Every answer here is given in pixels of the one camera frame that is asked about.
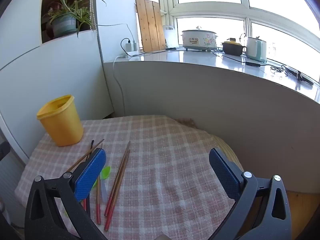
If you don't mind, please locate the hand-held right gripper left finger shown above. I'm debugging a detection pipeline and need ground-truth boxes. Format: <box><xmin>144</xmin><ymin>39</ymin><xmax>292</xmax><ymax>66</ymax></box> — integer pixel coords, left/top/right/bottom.
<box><xmin>24</xmin><ymin>148</ymin><xmax>107</xmax><ymax>240</ymax></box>

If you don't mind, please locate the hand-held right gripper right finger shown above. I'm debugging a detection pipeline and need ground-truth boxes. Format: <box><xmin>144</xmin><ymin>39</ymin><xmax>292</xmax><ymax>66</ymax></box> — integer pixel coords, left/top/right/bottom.
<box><xmin>209</xmin><ymin>147</ymin><xmax>293</xmax><ymax>240</ymax></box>

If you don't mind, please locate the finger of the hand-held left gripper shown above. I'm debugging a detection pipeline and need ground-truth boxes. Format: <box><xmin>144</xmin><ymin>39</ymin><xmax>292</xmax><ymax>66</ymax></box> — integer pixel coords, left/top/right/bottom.
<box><xmin>0</xmin><ymin>141</ymin><xmax>10</xmax><ymax>165</ymax></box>

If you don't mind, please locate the yellow plastic container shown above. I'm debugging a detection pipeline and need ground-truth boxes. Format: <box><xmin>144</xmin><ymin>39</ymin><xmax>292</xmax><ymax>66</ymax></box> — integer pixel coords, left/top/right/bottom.
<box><xmin>37</xmin><ymin>95</ymin><xmax>84</xmax><ymax>147</ymax></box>

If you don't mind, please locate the pink checked cloth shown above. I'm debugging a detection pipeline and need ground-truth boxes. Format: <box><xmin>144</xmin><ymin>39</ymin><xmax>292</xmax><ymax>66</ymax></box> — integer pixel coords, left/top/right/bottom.
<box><xmin>14</xmin><ymin>115</ymin><xmax>244</xmax><ymax>240</ymax></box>

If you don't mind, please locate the brown fuzzy cloth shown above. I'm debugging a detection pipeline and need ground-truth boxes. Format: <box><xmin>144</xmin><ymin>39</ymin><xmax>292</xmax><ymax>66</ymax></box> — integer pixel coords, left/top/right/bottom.
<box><xmin>175</xmin><ymin>118</ymin><xmax>197</xmax><ymax>129</ymax></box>

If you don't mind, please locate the white refrigerator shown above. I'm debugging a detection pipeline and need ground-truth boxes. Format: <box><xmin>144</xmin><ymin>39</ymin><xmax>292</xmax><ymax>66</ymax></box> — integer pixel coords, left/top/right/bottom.
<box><xmin>0</xmin><ymin>0</ymin><xmax>135</xmax><ymax>165</ymax></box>

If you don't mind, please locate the white windowsill counter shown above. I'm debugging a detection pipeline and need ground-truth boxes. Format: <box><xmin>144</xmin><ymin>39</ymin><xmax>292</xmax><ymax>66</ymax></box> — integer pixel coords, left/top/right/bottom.
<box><xmin>103</xmin><ymin>48</ymin><xmax>320</xmax><ymax>103</ymax></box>

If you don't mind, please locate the black hair straightener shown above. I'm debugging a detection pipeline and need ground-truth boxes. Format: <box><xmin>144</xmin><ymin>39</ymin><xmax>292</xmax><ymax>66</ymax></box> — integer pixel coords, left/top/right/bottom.
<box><xmin>284</xmin><ymin>66</ymin><xmax>314</xmax><ymax>86</ymax></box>

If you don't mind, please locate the brown pot with yellow lid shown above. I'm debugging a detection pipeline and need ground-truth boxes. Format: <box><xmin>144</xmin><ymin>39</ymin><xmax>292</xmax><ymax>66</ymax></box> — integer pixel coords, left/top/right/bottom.
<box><xmin>221</xmin><ymin>39</ymin><xmax>247</xmax><ymax>57</ymax></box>

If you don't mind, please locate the white power strip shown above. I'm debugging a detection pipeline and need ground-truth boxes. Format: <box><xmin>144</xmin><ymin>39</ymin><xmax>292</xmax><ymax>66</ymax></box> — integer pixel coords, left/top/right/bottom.
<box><xmin>117</xmin><ymin>51</ymin><xmax>143</xmax><ymax>58</ymax></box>

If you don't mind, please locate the floral white slow cooker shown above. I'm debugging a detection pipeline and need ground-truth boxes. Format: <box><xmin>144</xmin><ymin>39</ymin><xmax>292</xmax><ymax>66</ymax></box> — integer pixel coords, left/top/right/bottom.
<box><xmin>181</xmin><ymin>26</ymin><xmax>217</xmax><ymax>53</ymax></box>

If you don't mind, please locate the spider plant in green pot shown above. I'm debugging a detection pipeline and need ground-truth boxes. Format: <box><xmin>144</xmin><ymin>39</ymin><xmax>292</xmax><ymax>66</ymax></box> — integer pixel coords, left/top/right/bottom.
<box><xmin>42</xmin><ymin>0</ymin><xmax>107</xmax><ymax>40</ymax></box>

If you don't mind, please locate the white cutting board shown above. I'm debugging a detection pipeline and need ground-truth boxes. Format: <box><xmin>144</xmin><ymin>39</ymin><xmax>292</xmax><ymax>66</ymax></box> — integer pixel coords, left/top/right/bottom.
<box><xmin>162</xmin><ymin>25</ymin><xmax>179</xmax><ymax>49</ymax></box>

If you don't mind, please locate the dark red jar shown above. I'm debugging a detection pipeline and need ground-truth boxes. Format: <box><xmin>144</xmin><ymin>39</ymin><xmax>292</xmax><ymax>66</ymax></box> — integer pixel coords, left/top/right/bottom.
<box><xmin>46</xmin><ymin>1</ymin><xmax>63</xmax><ymax>38</ymax></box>

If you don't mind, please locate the wooden board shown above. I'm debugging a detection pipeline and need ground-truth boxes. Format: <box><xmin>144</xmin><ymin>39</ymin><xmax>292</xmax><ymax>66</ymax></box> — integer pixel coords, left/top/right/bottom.
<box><xmin>135</xmin><ymin>0</ymin><xmax>167</xmax><ymax>53</ymax></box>

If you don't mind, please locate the white power cable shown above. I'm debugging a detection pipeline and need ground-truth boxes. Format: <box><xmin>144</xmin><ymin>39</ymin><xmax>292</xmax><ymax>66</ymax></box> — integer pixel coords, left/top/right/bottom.
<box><xmin>112</xmin><ymin>54</ymin><xmax>126</xmax><ymax>117</ymax></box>

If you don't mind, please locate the tangled black cable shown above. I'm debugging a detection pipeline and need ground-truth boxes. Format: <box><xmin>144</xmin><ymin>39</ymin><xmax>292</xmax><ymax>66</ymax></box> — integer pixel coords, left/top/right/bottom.
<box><xmin>269</xmin><ymin>66</ymin><xmax>283</xmax><ymax>77</ymax></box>

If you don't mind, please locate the white charger with black cable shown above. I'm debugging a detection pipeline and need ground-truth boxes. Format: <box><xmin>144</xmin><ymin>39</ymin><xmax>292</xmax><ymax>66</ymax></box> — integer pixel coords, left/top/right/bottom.
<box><xmin>121</xmin><ymin>38</ymin><xmax>175</xmax><ymax>55</ymax></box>

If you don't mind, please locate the white window frame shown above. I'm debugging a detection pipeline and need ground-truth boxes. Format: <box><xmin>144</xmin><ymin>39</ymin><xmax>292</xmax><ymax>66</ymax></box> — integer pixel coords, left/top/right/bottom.
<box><xmin>157</xmin><ymin>0</ymin><xmax>320</xmax><ymax>83</ymax></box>

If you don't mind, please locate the white bead chain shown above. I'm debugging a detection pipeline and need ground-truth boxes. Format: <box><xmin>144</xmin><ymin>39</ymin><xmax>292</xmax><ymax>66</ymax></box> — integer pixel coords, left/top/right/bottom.
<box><xmin>88</xmin><ymin>0</ymin><xmax>97</xmax><ymax>32</ymax></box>

